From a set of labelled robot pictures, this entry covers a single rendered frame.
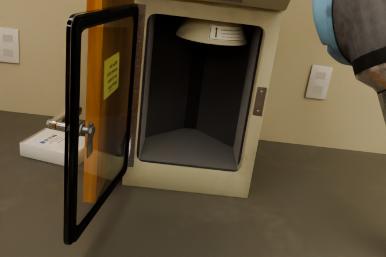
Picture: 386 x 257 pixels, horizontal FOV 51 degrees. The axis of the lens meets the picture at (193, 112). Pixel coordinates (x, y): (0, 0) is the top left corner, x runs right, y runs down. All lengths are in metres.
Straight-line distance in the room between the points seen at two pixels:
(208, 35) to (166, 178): 0.37
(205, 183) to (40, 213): 0.39
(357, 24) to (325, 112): 1.09
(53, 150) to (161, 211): 0.35
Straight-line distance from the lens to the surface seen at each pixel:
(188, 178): 1.02
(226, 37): 0.93
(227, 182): 1.03
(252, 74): 0.97
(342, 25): 0.41
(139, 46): 0.92
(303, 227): 1.01
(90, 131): 0.68
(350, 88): 1.48
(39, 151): 1.15
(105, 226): 0.91
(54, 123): 0.71
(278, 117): 1.44
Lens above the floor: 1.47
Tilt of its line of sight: 20 degrees down
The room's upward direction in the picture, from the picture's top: 7 degrees clockwise
